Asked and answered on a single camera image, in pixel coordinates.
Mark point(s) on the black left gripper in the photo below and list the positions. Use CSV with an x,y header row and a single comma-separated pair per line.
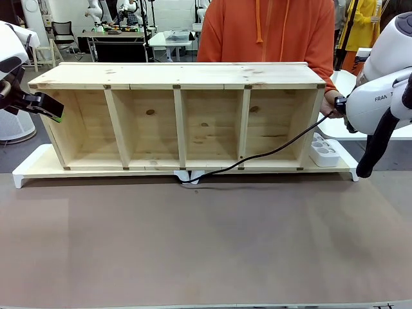
x,y
17,96

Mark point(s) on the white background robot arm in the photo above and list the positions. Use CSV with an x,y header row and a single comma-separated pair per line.
x,y
95,11
128,11

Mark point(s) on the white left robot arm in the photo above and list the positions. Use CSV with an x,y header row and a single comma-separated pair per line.
x,y
9,42

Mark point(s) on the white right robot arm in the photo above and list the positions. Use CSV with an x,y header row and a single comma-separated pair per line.
x,y
383,80

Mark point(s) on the person's left forearm, orange sleeve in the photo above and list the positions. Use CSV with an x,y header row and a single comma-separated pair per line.
x,y
329,82

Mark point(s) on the person's left hand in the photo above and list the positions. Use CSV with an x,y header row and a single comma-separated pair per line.
x,y
328,104

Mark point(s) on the wooden trestle stool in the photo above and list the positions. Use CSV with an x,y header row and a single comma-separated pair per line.
x,y
48,56

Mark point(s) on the wooden riser board, white legs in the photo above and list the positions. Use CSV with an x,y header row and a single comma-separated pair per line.
x,y
42,167

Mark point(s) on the black office chair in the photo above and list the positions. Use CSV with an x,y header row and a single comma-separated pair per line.
x,y
62,33

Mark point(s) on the black-fronted desk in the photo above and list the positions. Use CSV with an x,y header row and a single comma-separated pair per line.
x,y
119,50

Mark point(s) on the pine wood four-compartment shelf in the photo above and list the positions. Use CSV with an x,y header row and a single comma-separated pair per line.
x,y
161,75

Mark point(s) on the black tripod stand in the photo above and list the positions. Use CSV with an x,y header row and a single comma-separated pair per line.
x,y
145,29

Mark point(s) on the white desk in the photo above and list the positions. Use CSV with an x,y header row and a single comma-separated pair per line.
x,y
161,42

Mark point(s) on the clear plastic box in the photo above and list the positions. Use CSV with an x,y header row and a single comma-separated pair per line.
x,y
176,35

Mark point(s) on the person in orange hoodie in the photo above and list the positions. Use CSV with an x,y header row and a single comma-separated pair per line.
x,y
238,29

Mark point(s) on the white multi-socket power strip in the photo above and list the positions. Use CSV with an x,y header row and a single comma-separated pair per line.
x,y
325,157

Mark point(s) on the person in yellow jacket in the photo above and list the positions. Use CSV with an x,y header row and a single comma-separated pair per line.
x,y
362,22

